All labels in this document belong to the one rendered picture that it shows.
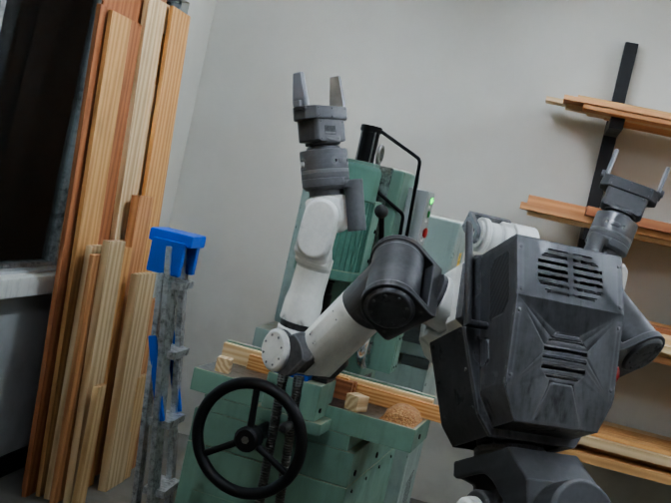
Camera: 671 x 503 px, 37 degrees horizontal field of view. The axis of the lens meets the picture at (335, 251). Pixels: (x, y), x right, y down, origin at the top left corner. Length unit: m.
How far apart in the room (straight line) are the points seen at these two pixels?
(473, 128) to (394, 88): 0.44
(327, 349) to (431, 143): 3.34
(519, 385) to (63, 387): 2.73
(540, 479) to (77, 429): 2.77
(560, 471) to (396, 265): 0.41
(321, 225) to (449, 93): 3.29
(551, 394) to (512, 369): 0.08
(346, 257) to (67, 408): 1.74
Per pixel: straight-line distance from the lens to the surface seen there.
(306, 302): 1.83
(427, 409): 2.63
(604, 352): 1.65
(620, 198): 2.12
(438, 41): 5.08
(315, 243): 1.80
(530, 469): 1.56
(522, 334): 1.57
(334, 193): 1.82
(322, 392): 2.44
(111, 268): 4.01
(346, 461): 2.54
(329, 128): 1.83
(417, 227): 2.89
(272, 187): 5.15
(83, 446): 4.07
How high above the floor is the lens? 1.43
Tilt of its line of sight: 4 degrees down
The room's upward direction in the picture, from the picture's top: 13 degrees clockwise
